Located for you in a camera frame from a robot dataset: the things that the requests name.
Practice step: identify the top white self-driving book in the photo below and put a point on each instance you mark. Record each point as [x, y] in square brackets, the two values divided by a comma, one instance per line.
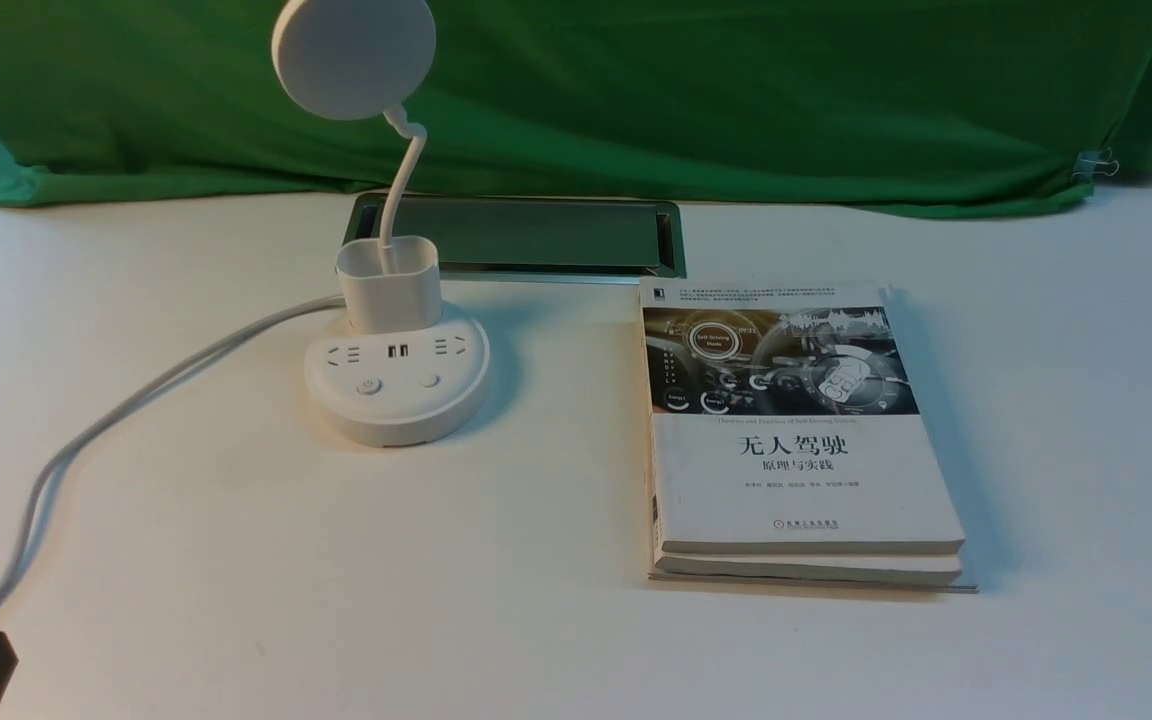
[782, 420]

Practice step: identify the metal desk cable grommet tray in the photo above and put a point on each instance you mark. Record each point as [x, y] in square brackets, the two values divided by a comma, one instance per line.
[562, 240]

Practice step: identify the bottom white book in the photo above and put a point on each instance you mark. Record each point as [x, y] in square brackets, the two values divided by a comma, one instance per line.
[929, 573]

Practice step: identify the white desk lamp power-strip base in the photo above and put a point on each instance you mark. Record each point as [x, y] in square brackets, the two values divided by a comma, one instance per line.
[411, 368]

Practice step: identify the green backdrop cloth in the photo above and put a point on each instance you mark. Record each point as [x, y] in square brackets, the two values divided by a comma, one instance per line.
[933, 109]

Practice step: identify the metal binder clip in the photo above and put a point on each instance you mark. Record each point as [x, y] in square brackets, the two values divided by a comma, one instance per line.
[1096, 165]

